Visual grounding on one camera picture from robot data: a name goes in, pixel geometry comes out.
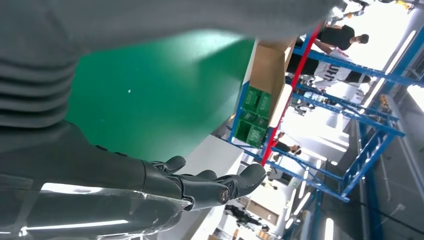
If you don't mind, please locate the white desk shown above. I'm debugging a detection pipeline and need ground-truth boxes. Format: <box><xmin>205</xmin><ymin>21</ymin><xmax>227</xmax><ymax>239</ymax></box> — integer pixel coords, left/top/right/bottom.
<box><xmin>158</xmin><ymin>134</ymin><xmax>245</xmax><ymax>240</ymax></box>

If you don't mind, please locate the black floor machine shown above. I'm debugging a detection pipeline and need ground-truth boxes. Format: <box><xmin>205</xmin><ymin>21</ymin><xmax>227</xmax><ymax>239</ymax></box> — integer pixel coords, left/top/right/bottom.
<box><xmin>224</xmin><ymin>204</ymin><xmax>271</xmax><ymax>233</ymax></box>

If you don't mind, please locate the green plastic crate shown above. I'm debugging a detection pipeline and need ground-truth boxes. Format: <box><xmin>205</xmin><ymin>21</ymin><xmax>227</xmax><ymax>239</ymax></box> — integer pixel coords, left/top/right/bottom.
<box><xmin>234</xmin><ymin>111</ymin><xmax>270</xmax><ymax>149</ymax></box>
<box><xmin>242</xmin><ymin>85</ymin><xmax>273</xmax><ymax>119</ymax></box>

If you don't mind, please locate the person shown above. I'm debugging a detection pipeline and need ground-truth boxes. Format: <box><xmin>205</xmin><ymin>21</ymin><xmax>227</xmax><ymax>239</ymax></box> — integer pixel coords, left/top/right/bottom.
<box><xmin>272</xmin><ymin>131</ymin><xmax>303</xmax><ymax>163</ymax></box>
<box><xmin>287</xmin><ymin>24</ymin><xmax>370</xmax><ymax>76</ymax></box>

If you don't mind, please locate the cardboard box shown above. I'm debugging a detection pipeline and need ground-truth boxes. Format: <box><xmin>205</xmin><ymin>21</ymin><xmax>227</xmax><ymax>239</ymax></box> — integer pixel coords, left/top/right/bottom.
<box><xmin>248</xmin><ymin>37</ymin><xmax>298</xmax><ymax>128</ymax></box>

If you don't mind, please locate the red pole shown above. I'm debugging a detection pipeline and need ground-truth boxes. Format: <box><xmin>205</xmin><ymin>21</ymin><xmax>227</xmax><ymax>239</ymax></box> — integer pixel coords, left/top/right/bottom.
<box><xmin>260</xmin><ymin>22</ymin><xmax>324</xmax><ymax>167</ymax></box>

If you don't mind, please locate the blue shelf rack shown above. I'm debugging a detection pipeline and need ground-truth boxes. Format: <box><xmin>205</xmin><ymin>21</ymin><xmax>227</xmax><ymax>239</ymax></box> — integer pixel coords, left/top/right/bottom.
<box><xmin>227</xmin><ymin>25</ymin><xmax>424</xmax><ymax>240</ymax></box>

